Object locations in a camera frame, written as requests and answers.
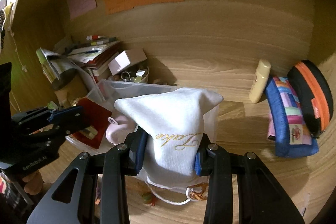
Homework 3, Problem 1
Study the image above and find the stack of books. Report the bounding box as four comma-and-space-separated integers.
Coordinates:
67, 41, 121, 69

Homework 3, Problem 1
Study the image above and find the clear plastic storage bin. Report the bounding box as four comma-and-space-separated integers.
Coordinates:
66, 80, 219, 155

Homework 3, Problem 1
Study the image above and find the cream lotion bottle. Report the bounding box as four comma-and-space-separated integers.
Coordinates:
249, 59, 271, 103

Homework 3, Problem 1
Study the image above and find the white drawstring pouch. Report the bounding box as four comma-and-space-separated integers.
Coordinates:
114, 88, 223, 206

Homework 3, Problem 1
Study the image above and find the green bead charm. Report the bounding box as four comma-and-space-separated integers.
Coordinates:
141, 192, 157, 206

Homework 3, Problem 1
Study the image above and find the glass bowl of trinkets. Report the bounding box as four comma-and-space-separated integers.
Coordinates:
114, 67, 150, 84

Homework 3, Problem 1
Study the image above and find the red white marker pen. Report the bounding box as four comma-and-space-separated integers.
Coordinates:
86, 35, 106, 41

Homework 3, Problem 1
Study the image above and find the gold ribbon bow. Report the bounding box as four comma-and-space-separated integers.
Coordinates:
71, 98, 81, 106

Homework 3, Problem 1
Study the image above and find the blue patchwork pencil pouch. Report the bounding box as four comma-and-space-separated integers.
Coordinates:
265, 76, 319, 158

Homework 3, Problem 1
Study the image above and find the pink paper note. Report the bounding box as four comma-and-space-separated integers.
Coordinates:
67, 0, 97, 20

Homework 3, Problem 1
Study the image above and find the black orange zipper case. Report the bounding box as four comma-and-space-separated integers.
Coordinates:
287, 60, 334, 139

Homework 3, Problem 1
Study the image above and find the open white booklet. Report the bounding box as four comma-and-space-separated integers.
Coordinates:
36, 48, 97, 95

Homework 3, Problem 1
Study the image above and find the white cardboard box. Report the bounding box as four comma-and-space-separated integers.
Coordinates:
108, 48, 147, 76

